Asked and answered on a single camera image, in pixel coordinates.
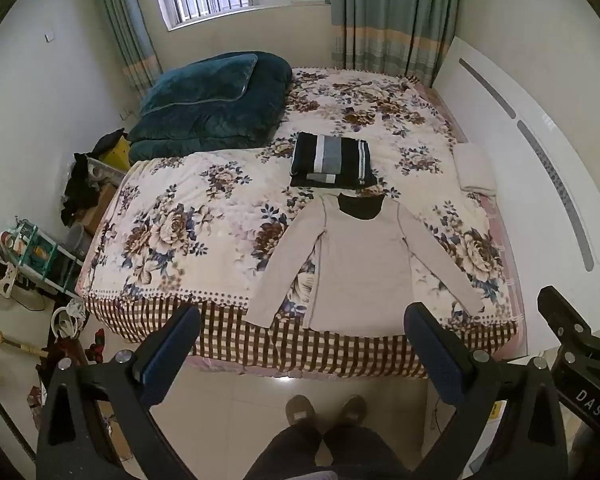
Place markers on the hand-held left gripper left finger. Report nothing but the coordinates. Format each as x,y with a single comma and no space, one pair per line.
172,352

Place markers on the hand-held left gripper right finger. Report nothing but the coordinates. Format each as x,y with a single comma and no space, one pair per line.
432,355

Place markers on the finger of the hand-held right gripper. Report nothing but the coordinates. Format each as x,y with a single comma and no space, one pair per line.
562,310

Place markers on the beige long-sleeve shirt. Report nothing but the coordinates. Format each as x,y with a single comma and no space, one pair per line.
360,270

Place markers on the pile of black clothes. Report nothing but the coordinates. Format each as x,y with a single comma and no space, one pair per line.
80,190

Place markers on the person's right shoe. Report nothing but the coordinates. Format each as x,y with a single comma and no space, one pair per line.
352,409

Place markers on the person's shoe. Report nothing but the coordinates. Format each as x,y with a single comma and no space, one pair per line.
352,409
300,410

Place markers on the person's right leg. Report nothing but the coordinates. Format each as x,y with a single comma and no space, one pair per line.
365,452

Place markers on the person's leg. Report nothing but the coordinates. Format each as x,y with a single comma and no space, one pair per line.
285,452
365,452

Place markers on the floral bed blanket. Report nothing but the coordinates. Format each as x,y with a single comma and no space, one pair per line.
190,220

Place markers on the person's left shoe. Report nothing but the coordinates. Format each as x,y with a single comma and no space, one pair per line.
300,410

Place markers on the grey waste bin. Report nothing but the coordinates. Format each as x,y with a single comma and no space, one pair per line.
77,242

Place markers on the person's left leg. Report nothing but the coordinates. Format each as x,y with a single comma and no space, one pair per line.
285,452

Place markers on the green shelf rack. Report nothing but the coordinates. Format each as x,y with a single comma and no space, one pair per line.
45,260

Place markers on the cardboard box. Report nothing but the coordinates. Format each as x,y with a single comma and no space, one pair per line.
100,207

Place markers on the white folded towel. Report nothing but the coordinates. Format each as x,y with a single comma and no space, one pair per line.
475,167

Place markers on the straw broom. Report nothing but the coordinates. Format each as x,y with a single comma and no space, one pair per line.
5,341

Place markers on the white floor fan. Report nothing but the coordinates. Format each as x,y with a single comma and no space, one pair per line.
0,280

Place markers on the folded dark garment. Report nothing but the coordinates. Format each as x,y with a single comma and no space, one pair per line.
352,181

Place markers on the white plastic basket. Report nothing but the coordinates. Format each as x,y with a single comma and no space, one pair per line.
105,172

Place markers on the yellow box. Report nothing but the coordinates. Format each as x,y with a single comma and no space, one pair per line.
119,156

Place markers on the white bed headboard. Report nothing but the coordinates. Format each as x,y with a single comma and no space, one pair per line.
510,110

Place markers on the black bag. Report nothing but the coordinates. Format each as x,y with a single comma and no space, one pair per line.
109,141

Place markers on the folded black striped garment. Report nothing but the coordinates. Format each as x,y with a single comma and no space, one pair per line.
330,154

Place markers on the teal quilt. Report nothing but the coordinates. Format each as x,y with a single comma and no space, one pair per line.
220,120

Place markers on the teal pillow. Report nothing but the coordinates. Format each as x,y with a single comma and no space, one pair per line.
200,82

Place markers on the green curtain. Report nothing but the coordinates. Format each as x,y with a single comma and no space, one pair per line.
127,25
395,15

